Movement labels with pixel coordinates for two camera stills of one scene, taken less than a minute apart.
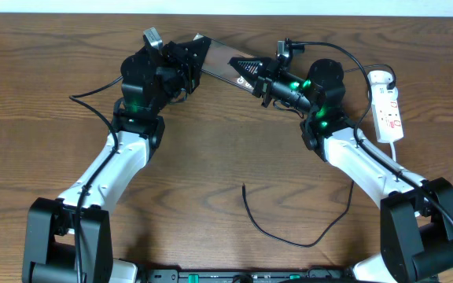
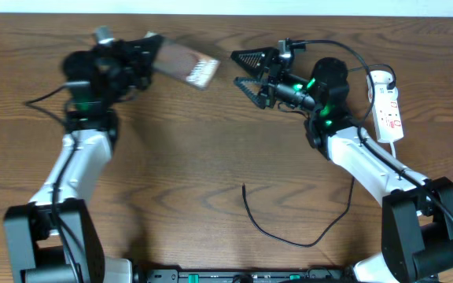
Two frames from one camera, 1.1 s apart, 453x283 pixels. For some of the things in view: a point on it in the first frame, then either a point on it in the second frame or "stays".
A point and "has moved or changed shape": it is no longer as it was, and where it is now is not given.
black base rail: (243, 275) stays
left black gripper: (186, 65) to (139, 64)
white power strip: (385, 106) stays
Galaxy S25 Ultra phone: (217, 60) has moved or changed shape
